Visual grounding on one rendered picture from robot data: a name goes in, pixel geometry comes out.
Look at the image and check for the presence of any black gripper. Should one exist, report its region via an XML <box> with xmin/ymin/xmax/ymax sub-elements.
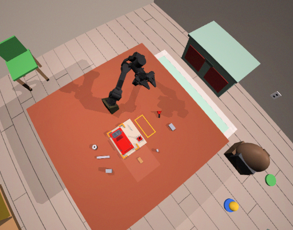
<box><xmin>135</xmin><ymin>67</ymin><xmax>156</xmax><ymax>89</ymax></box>

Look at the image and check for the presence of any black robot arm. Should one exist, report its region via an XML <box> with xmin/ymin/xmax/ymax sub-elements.
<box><xmin>106</xmin><ymin>52</ymin><xmax>146</xmax><ymax>106</ymax></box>

